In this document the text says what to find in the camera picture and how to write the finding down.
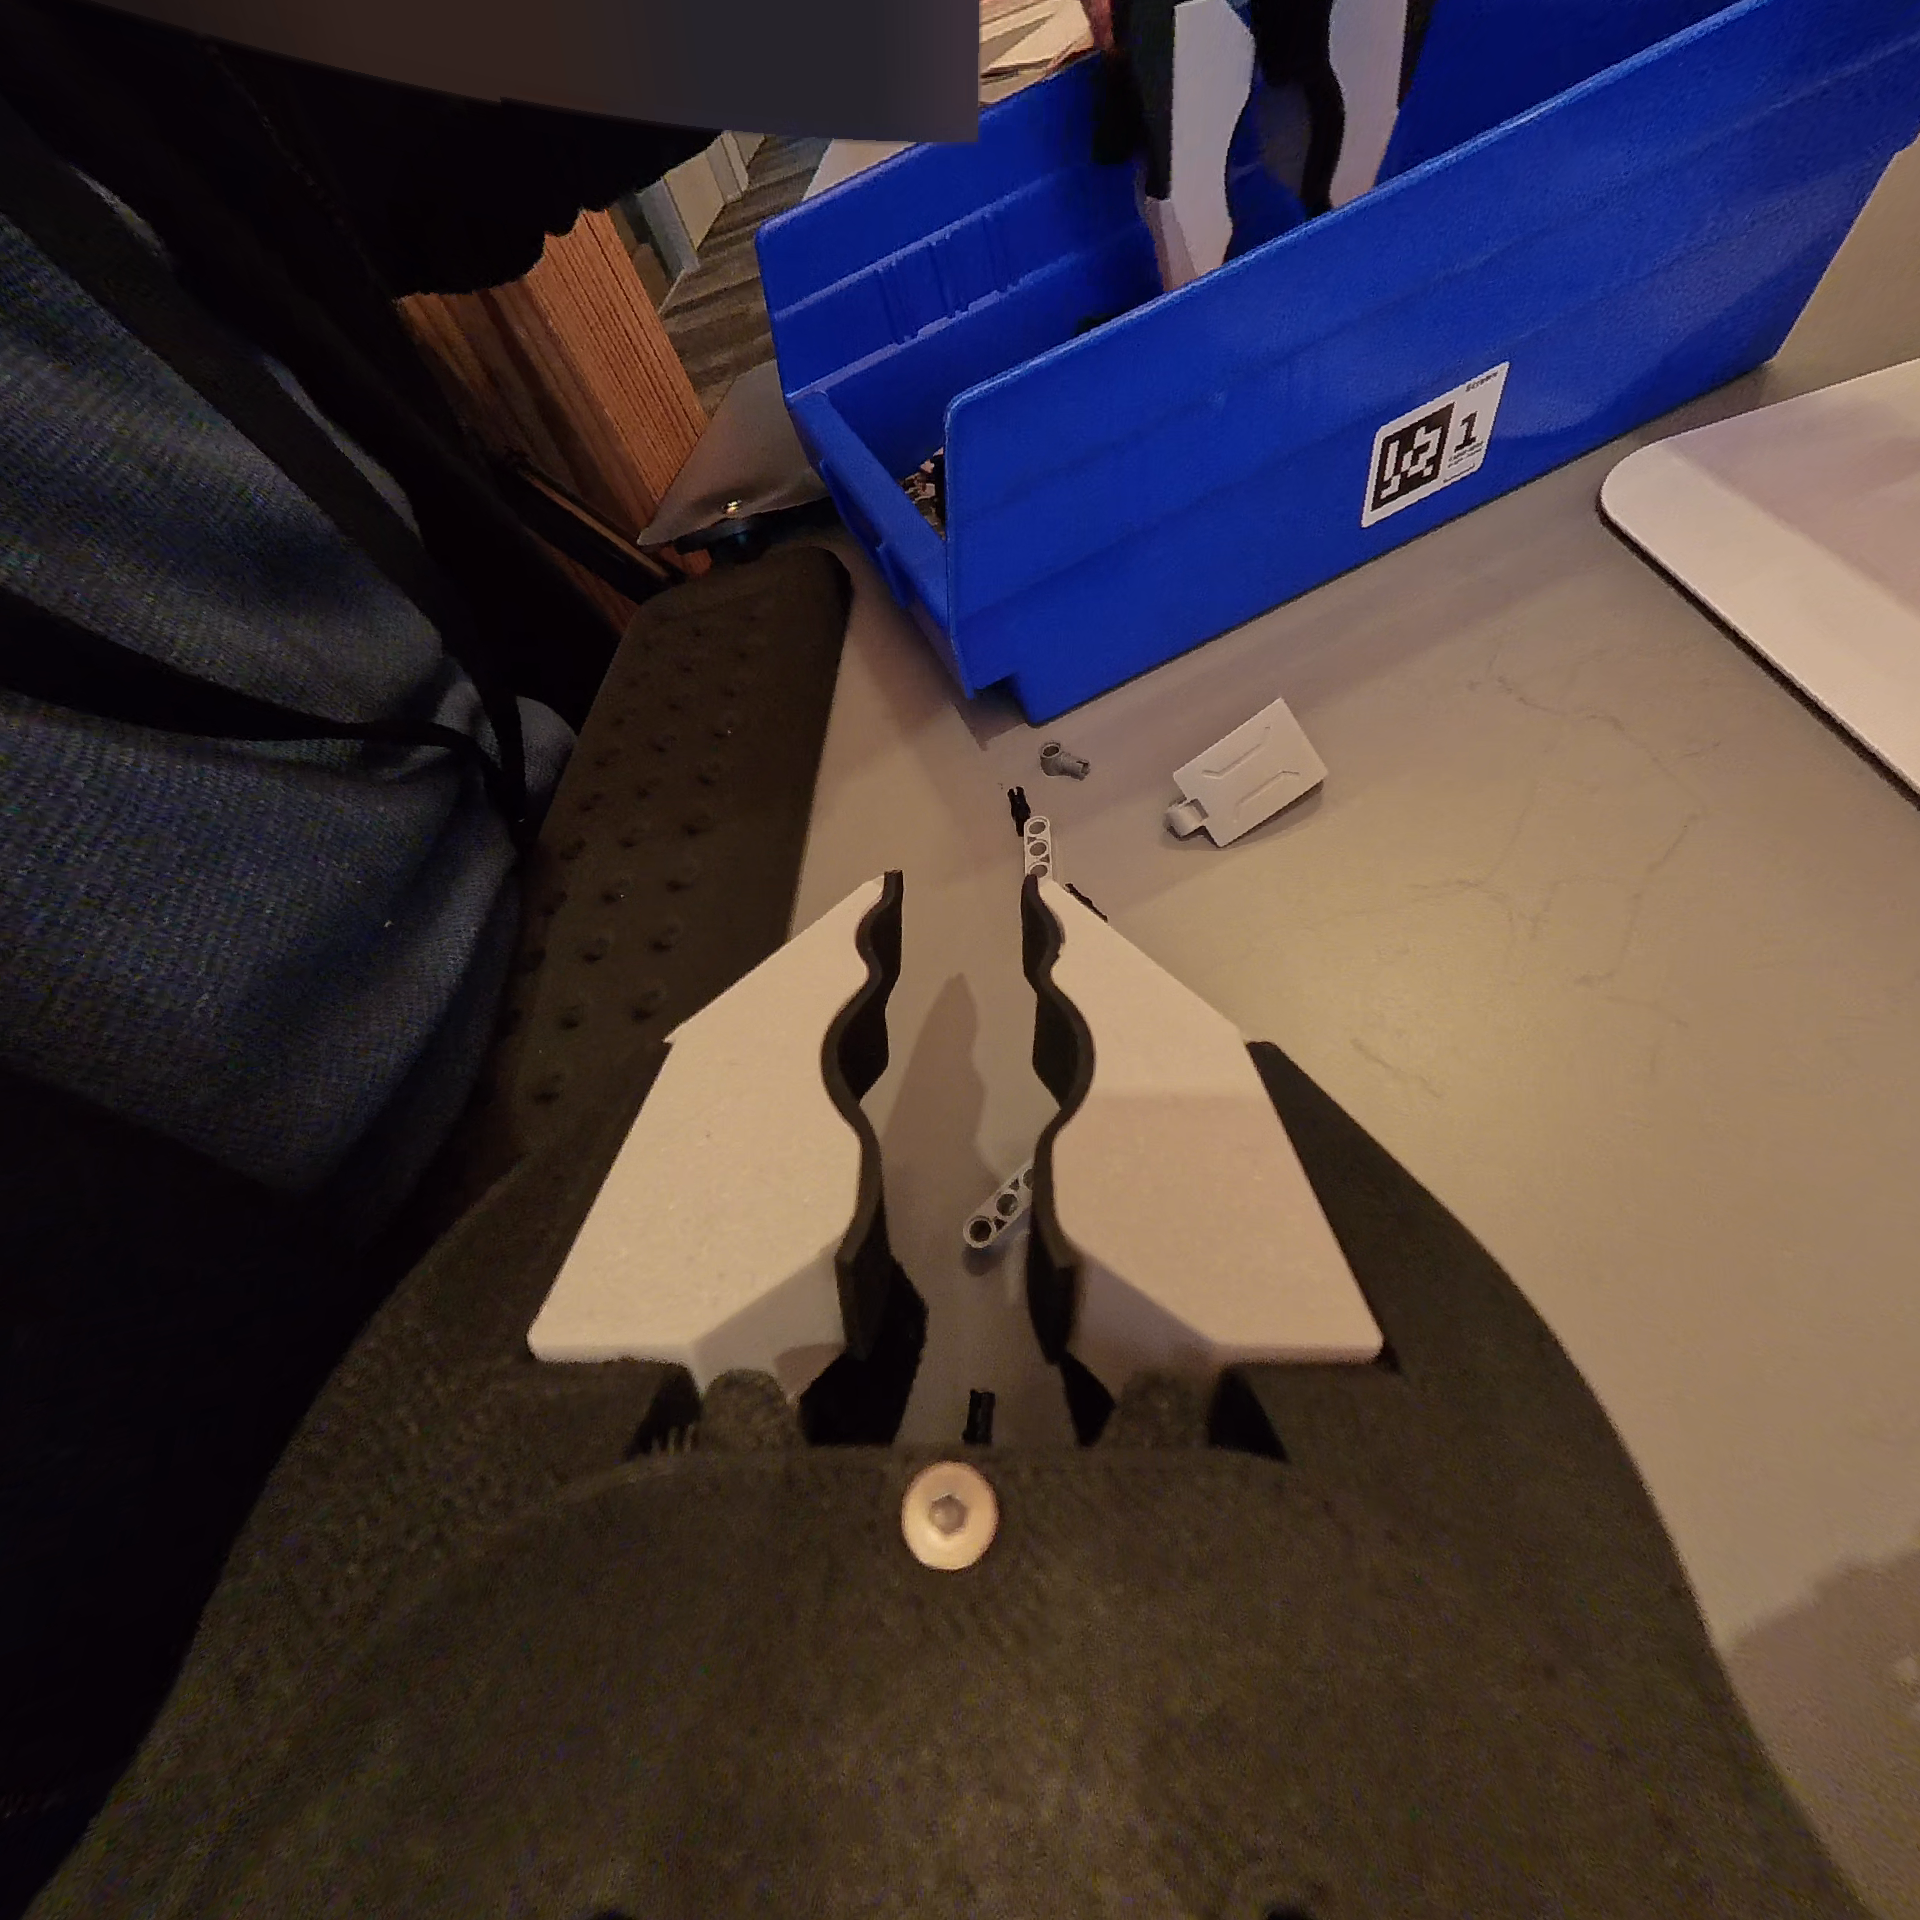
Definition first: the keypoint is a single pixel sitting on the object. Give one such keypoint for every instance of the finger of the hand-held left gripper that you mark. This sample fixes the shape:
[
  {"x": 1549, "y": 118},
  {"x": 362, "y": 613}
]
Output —
[
  {"x": 1372, "y": 91},
  {"x": 1200, "y": 135}
]

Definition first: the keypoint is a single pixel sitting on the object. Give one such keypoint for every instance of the grey curved toy panel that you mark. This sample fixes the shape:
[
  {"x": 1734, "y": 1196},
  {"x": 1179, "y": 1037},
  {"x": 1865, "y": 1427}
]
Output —
[{"x": 1253, "y": 773}]

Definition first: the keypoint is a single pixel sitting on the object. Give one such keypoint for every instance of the grey toy connector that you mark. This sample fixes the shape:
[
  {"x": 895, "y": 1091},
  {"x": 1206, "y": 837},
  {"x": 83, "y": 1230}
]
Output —
[{"x": 1062, "y": 758}]

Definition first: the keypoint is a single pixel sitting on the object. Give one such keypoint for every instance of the pile of toy building parts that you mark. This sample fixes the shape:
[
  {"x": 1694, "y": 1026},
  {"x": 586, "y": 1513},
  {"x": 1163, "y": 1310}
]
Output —
[{"x": 926, "y": 489}]

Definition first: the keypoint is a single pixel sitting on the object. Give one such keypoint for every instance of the black dimpled pad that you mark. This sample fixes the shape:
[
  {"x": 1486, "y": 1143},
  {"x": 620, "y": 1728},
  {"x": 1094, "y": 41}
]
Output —
[{"x": 690, "y": 721}]

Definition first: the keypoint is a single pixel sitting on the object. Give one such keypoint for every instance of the blue plastic bin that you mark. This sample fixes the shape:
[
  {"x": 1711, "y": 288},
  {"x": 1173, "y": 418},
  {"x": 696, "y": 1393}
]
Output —
[{"x": 1200, "y": 480}]

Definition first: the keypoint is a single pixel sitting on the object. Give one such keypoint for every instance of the ribbed wooden cabinet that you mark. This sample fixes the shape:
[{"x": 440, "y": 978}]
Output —
[{"x": 571, "y": 391}]

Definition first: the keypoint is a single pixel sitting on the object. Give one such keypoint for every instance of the white desk stand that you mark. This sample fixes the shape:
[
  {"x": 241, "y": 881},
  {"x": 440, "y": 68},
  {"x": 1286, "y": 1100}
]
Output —
[{"x": 1770, "y": 554}]

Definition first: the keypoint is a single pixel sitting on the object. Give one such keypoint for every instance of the grey toy beam with holes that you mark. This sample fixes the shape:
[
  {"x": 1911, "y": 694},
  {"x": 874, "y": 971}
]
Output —
[{"x": 1038, "y": 843}]

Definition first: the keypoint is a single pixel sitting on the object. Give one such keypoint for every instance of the metal plate with caster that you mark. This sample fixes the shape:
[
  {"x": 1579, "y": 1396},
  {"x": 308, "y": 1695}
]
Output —
[{"x": 751, "y": 451}]

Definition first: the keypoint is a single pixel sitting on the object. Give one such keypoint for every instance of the long grey toy beam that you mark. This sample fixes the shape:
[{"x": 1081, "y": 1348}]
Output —
[{"x": 998, "y": 1208}]

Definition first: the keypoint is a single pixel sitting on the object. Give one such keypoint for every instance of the white printed tag label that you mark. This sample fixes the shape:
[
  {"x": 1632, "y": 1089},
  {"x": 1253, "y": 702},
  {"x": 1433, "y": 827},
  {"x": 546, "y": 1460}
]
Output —
[{"x": 1479, "y": 428}]

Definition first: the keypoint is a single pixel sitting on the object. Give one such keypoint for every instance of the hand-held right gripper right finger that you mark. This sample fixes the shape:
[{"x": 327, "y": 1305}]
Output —
[{"x": 1200, "y": 1201}]

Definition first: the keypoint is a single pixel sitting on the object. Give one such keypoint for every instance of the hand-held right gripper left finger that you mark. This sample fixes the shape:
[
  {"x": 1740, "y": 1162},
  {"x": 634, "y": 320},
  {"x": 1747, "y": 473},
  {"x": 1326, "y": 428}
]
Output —
[{"x": 705, "y": 1201}]

